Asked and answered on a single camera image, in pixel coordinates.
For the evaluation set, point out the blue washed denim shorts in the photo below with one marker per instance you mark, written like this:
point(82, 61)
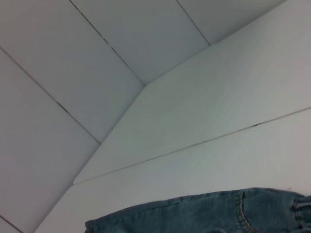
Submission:
point(194, 213)

